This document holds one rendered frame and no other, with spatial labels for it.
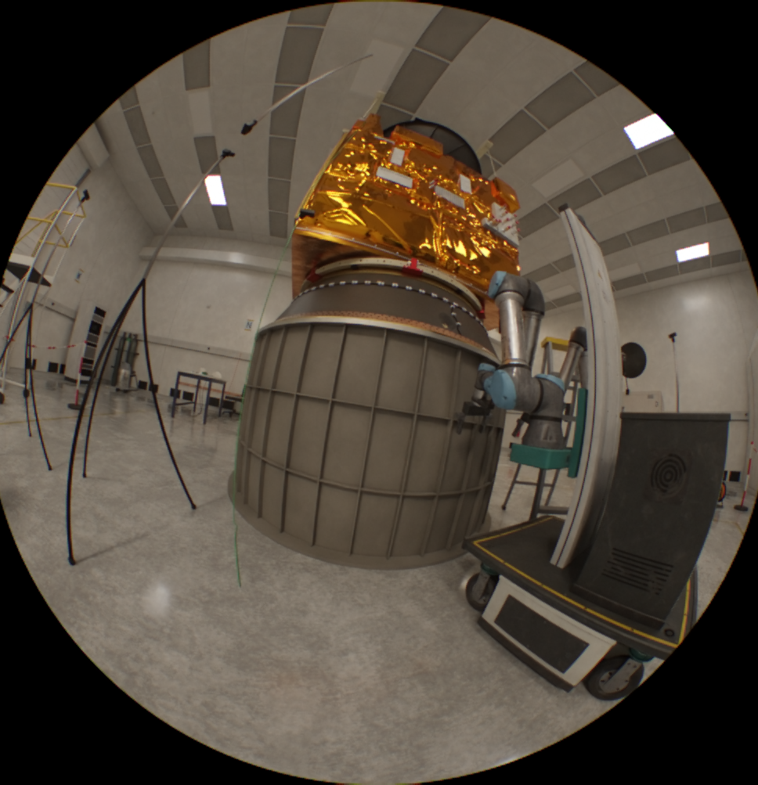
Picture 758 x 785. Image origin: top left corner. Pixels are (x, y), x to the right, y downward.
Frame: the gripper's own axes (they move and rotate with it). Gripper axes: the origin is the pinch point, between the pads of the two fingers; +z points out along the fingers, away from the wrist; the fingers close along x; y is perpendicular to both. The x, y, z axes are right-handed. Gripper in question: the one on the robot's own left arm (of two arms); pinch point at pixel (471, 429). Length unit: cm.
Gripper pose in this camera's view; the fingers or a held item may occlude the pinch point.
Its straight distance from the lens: 117.1
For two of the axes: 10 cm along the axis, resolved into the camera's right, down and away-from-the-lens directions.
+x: -9.8, -0.5, -2.2
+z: -1.2, 9.3, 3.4
